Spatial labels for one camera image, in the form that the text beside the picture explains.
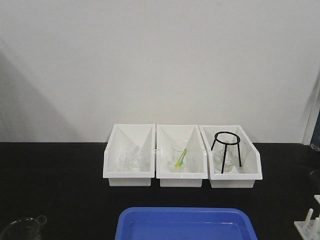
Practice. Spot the blue-grey pegboard drying rack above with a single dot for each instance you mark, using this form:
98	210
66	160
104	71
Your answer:
315	140

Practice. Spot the white test tube rack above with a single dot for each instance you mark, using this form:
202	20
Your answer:
308	229

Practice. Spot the glass beaker in middle bin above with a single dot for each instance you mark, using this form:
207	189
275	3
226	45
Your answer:
178	156

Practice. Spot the middle white storage bin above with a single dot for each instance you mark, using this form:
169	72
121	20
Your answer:
197	160

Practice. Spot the white storage bin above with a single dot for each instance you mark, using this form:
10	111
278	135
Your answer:
124	137
197	160
239	177

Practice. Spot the green plastic spatula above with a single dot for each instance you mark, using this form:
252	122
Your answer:
181	159

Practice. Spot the glassware in left bin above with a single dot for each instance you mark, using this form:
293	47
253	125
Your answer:
133	160

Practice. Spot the left white storage bin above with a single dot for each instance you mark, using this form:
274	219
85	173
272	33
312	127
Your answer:
124	137

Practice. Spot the glass alcohol burner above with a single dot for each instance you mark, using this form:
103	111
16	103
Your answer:
217	158

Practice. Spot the black metal tripod stand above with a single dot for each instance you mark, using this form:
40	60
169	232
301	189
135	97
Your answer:
225	148

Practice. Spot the right white storage bin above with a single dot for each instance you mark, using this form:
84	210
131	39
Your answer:
239	177

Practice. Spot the blue plastic tray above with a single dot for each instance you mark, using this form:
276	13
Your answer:
184	223

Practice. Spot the glass beaker on counter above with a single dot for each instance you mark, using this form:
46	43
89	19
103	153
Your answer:
27	228

